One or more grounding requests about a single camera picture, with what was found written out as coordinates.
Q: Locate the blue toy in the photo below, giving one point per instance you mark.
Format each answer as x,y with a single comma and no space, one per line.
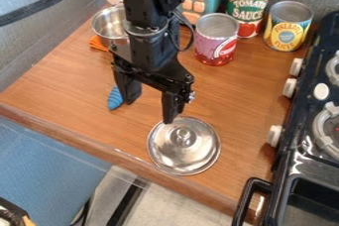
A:
115,98

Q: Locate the yellow pineapple can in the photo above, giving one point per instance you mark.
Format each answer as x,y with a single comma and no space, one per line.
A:
287,26

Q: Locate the toy stove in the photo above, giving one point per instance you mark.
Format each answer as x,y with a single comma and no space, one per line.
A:
304,131

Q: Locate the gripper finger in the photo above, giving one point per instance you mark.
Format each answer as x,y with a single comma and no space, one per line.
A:
128,86
171,107

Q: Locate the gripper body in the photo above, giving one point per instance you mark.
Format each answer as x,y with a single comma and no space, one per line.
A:
152,55

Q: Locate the orange cloth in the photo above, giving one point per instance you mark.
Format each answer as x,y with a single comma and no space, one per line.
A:
98,43

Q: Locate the red tomato sauce can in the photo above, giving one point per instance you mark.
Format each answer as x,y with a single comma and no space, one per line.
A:
248,5

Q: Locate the pink can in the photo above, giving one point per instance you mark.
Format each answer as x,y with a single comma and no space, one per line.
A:
216,40

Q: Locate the silver lid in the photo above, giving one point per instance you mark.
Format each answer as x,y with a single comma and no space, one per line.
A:
184,145

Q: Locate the silver pot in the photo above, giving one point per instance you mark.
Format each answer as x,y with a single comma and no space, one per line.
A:
110,25

